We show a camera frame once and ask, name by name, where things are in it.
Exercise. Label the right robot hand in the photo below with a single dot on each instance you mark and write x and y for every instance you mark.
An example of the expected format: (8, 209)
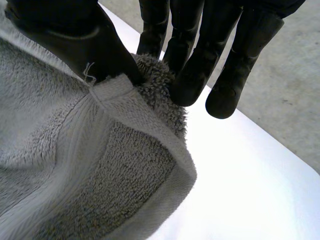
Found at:
(197, 65)

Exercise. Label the grey towel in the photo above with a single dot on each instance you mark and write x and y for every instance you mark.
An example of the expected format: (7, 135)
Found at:
(75, 155)

